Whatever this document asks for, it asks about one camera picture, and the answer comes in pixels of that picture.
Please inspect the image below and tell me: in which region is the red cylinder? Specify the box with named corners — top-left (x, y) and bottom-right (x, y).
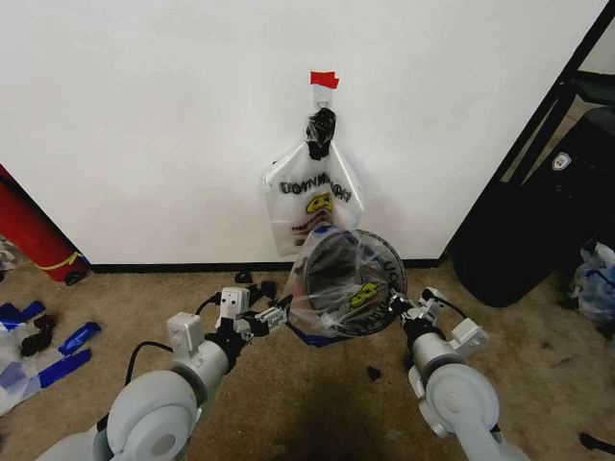
top-left (0, 162), bottom-right (92, 285)

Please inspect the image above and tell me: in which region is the clear printed bin liner bag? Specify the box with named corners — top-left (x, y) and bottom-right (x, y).
top-left (283, 227), bottom-right (410, 348)

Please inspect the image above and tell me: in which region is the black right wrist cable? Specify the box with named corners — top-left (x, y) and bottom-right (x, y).
top-left (433, 298), bottom-right (466, 322)

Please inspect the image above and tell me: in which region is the blue tape strip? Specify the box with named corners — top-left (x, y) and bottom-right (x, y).
top-left (58, 321), bottom-right (103, 355)
top-left (0, 301), bottom-right (45, 322)
top-left (37, 347), bottom-right (93, 391)

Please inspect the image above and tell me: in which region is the black suitcase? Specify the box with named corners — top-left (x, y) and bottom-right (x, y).
top-left (450, 106), bottom-right (615, 309)

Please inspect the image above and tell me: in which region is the clear plastic bag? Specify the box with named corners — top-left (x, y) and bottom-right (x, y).
top-left (0, 322), bottom-right (52, 417)

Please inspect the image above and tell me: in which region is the round black trash bin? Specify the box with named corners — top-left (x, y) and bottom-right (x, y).
top-left (293, 229), bottom-right (410, 338)

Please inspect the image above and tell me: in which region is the black tape wad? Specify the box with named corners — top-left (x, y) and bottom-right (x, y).
top-left (302, 107), bottom-right (338, 162)

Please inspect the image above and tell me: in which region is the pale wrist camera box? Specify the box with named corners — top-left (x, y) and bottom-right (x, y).
top-left (417, 286), bottom-right (447, 310)
top-left (217, 286), bottom-right (251, 328)

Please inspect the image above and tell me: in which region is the white printed garbage bag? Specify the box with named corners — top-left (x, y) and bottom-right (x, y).
top-left (261, 137), bottom-right (366, 258)

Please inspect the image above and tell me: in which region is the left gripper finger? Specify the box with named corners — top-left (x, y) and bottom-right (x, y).
top-left (253, 298), bottom-right (294, 325)
top-left (242, 318), bottom-right (291, 341)

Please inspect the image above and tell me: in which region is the black scrap pile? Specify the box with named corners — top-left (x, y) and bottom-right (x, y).
top-left (18, 312), bottom-right (62, 358)

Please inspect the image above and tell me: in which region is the crumpled blue white plastic bag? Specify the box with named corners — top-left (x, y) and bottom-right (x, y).
top-left (569, 241), bottom-right (615, 328)

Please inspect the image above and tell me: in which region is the black floor object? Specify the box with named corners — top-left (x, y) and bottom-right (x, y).
top-left (578, 431), bottom-right (615, 458)

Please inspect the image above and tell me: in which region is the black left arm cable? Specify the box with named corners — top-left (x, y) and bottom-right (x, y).
top-left (126, 340), bottom-right (175, 388)

